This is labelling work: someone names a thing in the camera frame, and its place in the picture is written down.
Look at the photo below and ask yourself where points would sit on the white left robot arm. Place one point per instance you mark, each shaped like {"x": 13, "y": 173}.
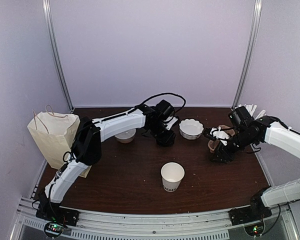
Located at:
{"x": 86, "y": 147}

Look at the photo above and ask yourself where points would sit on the brown paper bag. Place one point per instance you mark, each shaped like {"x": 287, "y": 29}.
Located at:
{"x": 54, "y": 134}

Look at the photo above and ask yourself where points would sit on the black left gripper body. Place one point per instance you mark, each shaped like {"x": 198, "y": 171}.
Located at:
{"x": 159, "y": 135}

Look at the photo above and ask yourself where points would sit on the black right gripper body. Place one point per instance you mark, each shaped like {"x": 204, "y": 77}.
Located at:
{"x": 224, "y": 153}

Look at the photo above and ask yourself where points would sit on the plain white round bowl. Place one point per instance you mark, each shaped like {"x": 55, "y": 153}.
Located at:
{"x": 126, "y": 136}

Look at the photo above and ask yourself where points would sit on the paper cup holding straws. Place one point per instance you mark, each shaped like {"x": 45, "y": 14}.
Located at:
{"x": 253, "y": 110}

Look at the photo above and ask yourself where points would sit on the white paper coffee cup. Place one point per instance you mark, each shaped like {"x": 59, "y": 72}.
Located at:
{"x": 172, "y": 174}

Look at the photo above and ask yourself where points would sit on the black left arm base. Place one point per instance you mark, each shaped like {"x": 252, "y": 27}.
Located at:
{"x": 54, "y": 213}

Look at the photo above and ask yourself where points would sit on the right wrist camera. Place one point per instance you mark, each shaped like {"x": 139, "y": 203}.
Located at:
{"x": 214, "y": 134}

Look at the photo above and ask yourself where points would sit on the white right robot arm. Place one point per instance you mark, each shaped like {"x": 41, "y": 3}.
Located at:
{"x": 266, "y": 129}

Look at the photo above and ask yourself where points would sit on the brown cardboard cup carrier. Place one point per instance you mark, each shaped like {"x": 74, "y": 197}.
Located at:
{"x": 212, "y": 145}

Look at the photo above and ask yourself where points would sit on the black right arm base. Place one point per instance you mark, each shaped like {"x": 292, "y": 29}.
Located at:
{"x": 246, "y": 215}

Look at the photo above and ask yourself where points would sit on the white scalloped bowl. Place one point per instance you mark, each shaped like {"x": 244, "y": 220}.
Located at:
{"x": 191, "y": 129}

